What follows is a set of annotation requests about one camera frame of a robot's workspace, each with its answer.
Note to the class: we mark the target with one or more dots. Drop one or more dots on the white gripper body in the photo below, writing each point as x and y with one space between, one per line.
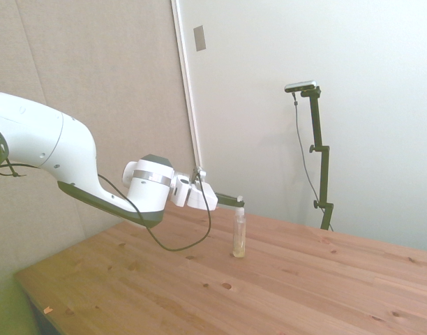
196 197

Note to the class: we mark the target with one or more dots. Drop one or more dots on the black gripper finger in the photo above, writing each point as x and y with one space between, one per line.
229 201
227 195

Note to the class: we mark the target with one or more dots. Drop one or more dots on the clear lemongrass hand soap bottle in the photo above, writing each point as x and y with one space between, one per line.
239 234

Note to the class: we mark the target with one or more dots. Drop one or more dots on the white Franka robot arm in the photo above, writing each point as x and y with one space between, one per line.
60 146

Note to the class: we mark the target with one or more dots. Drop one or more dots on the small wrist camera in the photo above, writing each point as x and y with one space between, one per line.
199 173

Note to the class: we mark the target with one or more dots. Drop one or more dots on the black camera stand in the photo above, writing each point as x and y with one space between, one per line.
321 157

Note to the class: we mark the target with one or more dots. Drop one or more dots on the white vertical wall trim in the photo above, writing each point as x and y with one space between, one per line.
187 80

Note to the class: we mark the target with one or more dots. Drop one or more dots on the grey exterior camera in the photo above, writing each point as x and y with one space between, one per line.
300 86

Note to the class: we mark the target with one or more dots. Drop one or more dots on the grey wall plate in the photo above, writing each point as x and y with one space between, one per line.
199 38

